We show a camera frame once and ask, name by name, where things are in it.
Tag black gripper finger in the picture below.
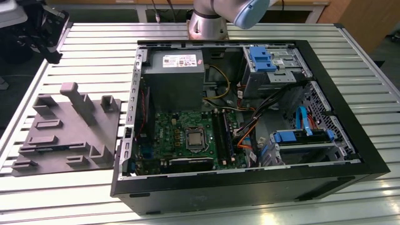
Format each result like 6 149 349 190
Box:
13 35 56 64
42 5 70 64

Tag dark RAM stick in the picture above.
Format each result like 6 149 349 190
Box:
222 112 237 162
21 144 86 152

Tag black RAM slot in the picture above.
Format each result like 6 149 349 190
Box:
212 110 224 165
220 111 232 165
216 111 229 165

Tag grey parts rack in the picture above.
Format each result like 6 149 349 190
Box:
10 82 122 177

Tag grey power supply unit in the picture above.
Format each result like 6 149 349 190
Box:
141 48 208 113

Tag green motherboard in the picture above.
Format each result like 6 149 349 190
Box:
132 109 250 175

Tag silver CPU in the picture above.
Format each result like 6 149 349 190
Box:
186 132 205 146

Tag blue plastic drive latch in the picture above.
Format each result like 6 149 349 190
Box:
249 46 278 73

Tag metal socket cover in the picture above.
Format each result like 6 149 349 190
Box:
184 126 209 153

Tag black graphics card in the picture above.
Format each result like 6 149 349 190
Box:
160 156 217 174

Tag metal drive cage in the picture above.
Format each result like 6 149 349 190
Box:
240 45 313 99

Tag hard disk blue carrier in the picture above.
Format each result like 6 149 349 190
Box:
269 129 337 148

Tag black PC case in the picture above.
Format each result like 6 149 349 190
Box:
109 39 390 216

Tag metal disk bay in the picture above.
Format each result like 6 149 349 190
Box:
268 140 358 166

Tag brown wooden cabinet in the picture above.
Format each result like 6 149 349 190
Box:
317 0 400 55

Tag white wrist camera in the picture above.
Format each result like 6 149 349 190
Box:
0 0 28 23

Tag black cable silver plug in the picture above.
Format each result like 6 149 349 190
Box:
150 0 161 23

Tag red black twisted wire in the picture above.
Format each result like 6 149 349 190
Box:
140 90 150 132

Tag yellow power wire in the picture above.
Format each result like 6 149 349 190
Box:
201 65 232 102

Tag white grey wire bundle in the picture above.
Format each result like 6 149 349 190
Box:
202 98 256 112

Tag multicolour power wires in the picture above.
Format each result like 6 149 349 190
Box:
234 81 250 113

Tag thin wire locking lever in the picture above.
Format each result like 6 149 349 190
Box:
202 131 212 152

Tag black cable bundle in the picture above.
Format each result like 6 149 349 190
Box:
234 84 306 138

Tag orange data wire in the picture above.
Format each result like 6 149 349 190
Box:
236 137 252 150

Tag red data wire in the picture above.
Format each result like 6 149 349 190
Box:
306 114 318 129

